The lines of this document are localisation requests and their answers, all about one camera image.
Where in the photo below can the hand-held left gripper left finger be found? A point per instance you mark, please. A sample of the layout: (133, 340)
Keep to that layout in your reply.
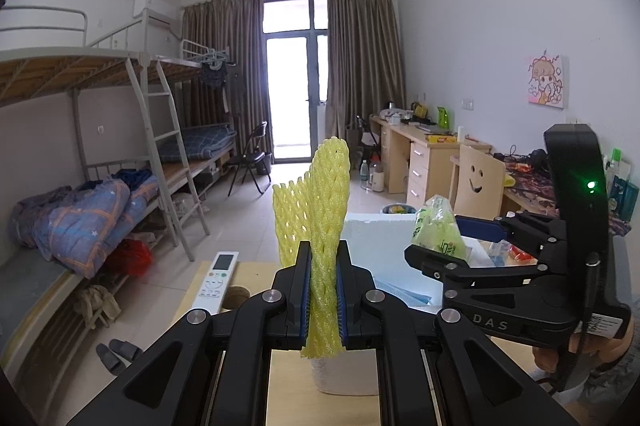
(304, 306)

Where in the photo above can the wooden smiley chair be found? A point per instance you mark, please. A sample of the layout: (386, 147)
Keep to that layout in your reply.
(475, 181)

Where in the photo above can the small red packet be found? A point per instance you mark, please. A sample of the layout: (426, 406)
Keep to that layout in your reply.
(520, 254)

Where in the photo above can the dark trash bin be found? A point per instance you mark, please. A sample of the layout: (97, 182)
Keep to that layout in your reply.
(267, 158)

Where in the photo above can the white plastic jug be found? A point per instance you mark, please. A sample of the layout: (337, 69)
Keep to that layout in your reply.
(377, 176)

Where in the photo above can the green pouch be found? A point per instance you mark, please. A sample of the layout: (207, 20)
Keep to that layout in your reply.
(443, 117)

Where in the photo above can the person's right forearm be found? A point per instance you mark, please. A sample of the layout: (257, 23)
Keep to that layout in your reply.
(610, 381)

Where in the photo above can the blue face mask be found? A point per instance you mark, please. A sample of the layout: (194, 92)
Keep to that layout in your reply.
(400, 293)

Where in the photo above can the floor basin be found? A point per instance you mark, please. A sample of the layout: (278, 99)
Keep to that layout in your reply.
(398, 209)

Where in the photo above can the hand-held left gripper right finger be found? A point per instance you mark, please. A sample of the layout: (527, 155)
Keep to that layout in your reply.
(342, 306)

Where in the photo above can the black headphones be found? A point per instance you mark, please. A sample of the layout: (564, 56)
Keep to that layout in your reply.
(539, 159)

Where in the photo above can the dark hanging clothes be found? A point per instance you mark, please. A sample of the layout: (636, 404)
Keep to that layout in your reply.
(214, 75)

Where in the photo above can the black folding chair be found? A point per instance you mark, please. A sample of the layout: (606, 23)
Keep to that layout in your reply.
(250, 160)

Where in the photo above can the pink cartoon wall poster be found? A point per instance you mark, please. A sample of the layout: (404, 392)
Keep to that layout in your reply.
(547, 80)

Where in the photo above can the blue orange plaid quilt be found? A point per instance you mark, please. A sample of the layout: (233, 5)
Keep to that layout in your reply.
(95, 221)

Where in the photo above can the glass balcony door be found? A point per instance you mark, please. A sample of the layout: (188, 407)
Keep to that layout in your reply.
(295, 80)

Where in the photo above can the row of toiletry bottles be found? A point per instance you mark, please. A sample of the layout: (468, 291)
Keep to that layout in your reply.
(622, 186)

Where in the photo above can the patterned desk cloth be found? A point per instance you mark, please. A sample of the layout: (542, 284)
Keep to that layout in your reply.
(530, 183)

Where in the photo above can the yellow foam fruit net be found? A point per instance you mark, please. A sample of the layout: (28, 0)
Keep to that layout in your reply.
(330, 186)

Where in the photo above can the white wall switch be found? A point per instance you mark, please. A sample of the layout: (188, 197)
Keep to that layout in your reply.
(468, 104)

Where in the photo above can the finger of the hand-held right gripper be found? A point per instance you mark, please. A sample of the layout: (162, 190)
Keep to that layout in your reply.
(480, 228)
(435, 263)

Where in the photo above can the dark slipper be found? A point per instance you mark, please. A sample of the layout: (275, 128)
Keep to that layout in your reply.
(111, 358)
(126, 350)

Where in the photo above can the white remote control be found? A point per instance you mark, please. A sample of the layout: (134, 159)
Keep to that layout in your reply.
(217, 278)

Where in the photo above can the blue plaid bedding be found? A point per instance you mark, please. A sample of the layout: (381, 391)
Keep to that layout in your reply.
(197, 141)

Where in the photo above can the light green plastic bag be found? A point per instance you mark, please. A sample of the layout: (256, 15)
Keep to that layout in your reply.
(440, 231)

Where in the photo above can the beige shoes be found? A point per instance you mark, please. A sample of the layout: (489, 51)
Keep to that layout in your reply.
(97, 306)

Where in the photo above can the person's right hand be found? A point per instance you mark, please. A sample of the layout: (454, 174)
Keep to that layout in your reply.
(547, 356)

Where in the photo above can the red plastic bag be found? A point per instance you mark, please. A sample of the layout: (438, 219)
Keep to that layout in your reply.
(130, 256)

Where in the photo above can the clear water bottle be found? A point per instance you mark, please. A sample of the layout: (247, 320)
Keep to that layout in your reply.
(364, 173)

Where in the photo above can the white air conditioner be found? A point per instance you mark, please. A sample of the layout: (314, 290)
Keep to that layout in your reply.
(155, 8)

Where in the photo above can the white foam box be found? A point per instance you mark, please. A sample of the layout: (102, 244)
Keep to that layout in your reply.
(380, 246)

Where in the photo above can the grey metal bunk bed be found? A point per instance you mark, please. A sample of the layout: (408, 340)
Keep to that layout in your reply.
(75, 70)
(200, 55)

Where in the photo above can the brown curtain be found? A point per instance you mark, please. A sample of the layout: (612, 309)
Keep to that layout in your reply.
(365, 55)
(220, 55)

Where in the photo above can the wooden drawer desk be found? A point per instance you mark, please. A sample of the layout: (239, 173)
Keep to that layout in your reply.
(400, 155)

